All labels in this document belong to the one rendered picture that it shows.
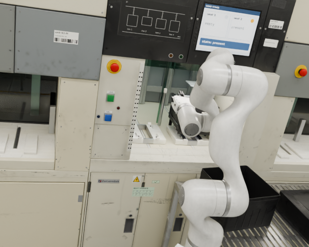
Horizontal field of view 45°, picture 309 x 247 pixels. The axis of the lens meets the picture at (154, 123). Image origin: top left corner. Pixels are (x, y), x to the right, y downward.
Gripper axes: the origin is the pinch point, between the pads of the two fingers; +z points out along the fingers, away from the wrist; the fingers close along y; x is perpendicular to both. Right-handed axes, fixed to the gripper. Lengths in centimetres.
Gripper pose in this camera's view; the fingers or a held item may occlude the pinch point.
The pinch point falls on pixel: (180, 95)
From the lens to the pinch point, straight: 181.7
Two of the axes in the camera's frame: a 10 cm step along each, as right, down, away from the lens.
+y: 9.7, 1.6, 1.9
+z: -0.8, -5.2, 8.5
